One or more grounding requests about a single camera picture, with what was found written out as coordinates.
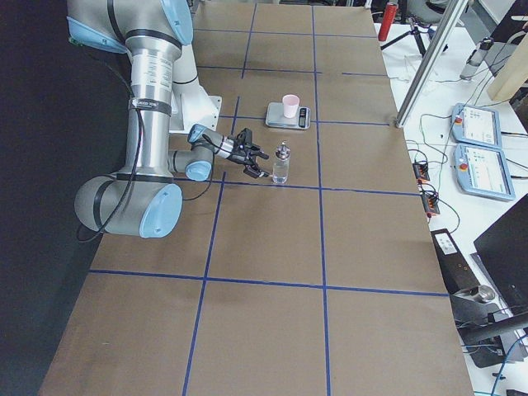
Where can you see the red cylinder bottle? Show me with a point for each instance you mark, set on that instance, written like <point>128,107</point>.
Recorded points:
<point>389,14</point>

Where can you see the orange black connector block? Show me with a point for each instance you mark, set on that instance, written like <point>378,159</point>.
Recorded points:
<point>421,172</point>

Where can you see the black monitor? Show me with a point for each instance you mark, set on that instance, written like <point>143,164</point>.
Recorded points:
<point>502,249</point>

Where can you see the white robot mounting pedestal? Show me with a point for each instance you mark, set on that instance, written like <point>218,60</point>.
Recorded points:
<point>190,102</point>

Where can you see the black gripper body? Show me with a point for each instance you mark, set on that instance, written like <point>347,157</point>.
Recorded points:
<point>237,157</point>

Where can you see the wooden plank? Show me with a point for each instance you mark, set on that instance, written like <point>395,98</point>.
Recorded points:
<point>512,76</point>

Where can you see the lower blue teach pendant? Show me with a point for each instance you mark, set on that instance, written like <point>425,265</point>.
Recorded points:
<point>482,171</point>

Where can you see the aluminium frame post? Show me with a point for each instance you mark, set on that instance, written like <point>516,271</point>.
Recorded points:
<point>433,52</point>

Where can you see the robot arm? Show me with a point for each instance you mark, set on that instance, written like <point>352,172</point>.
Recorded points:
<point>141,199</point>

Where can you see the blue teach pendant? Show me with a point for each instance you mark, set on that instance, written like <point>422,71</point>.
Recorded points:
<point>476,125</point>
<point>482,171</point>

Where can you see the black power strip box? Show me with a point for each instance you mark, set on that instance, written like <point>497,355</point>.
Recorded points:
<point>455,270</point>

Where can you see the upper blue teach pendant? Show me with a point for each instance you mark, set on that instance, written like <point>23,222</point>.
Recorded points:
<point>476,125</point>

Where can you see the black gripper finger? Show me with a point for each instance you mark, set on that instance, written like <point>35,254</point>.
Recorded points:
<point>256,152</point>
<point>255,171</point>

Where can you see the black camera tripod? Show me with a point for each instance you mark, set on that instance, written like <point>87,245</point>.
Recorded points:
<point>417,30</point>

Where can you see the clear glass sauce bottle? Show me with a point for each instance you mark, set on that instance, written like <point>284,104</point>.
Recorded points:
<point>281,165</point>

